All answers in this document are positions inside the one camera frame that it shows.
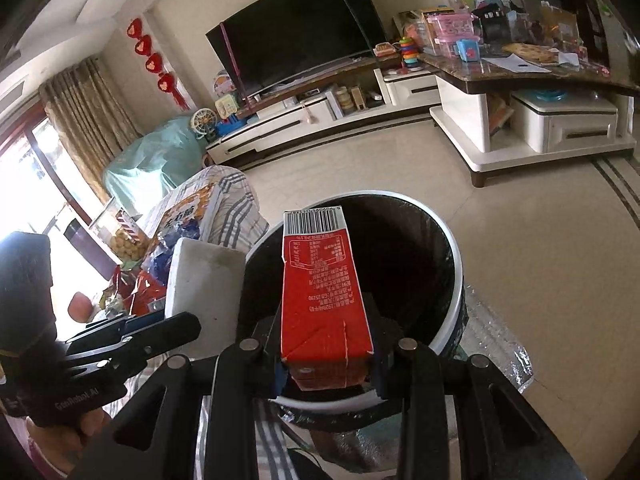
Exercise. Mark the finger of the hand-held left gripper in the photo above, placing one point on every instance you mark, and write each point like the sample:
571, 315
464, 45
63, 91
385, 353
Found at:
120, 362
165, 330

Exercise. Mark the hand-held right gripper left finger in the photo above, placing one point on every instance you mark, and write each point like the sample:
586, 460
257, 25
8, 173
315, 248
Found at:
280, 380

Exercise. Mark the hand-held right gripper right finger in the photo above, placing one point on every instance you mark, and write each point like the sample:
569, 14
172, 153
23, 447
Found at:
390, 340

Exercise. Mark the red snack packet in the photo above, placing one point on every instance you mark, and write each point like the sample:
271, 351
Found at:
147, 292

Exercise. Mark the red drink carton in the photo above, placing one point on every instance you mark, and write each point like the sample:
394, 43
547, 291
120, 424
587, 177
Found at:
320, 300

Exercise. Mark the white trash bin black liner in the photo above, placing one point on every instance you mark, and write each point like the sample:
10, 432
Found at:
400, 260

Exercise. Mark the person's left hand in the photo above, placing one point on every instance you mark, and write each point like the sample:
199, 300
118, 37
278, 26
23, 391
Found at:
92, 422

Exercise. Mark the red apple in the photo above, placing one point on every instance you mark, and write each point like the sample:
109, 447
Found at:
81, 307

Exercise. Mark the white foam box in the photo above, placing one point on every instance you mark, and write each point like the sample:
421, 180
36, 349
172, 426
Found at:
205, 290

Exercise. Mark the blue snack packet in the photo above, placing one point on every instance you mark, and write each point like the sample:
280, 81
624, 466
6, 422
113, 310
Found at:
172, 255

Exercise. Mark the clear jar of round snacks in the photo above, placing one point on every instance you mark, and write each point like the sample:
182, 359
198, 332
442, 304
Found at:
125, 245

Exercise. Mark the silver foil sheet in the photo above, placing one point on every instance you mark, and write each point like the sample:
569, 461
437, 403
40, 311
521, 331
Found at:
495, 330

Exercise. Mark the orange printed box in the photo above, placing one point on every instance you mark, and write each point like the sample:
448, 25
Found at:
185, 210

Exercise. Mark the teal fabric cover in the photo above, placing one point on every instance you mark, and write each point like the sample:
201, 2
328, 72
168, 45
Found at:
150, 160

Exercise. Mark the beige patterned curtain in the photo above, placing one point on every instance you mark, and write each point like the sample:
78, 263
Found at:
85, 120

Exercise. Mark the small white desk fan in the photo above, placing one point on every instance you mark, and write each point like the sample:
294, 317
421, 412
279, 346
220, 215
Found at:
202, 122

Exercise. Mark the white television cabinet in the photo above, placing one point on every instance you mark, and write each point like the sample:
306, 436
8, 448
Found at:
280, 125

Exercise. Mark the white coffee table marble top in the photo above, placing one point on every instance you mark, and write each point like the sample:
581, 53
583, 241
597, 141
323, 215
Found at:
470, 110

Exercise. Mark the red heart hanging decoration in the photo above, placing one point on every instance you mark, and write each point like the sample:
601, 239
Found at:
150, 62

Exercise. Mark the small blue toy box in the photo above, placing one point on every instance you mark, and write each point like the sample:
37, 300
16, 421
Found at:
467, 50

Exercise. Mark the white paper sheet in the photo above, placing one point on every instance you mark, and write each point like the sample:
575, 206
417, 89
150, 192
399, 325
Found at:
515, 62

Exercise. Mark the pink plastic storage box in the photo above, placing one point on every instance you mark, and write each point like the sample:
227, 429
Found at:
452, 30

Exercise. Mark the black television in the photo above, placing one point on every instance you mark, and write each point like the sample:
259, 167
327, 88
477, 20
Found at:
300, 30

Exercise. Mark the black toy house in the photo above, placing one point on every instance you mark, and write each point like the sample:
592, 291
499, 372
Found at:
490, 22

